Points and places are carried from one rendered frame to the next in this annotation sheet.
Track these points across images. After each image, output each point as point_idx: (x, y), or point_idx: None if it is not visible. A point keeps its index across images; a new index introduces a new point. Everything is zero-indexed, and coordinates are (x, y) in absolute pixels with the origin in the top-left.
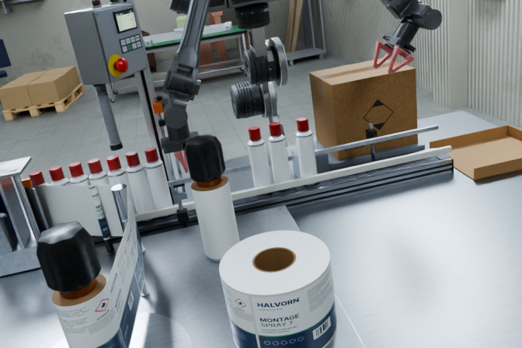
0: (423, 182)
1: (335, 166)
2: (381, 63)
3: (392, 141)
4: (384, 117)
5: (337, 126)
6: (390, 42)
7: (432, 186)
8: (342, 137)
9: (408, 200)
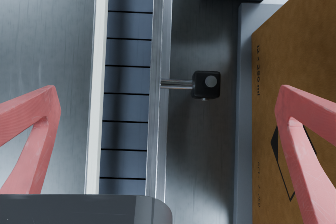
0: (85, 149)
1: (239, 24)
2: (288, 156)
3: (257, 172)
4: (284, 164)
5: (284, 8)
6: (68, 222)
7: (61, 154)
8: (271, 30)
9: (33, 87)
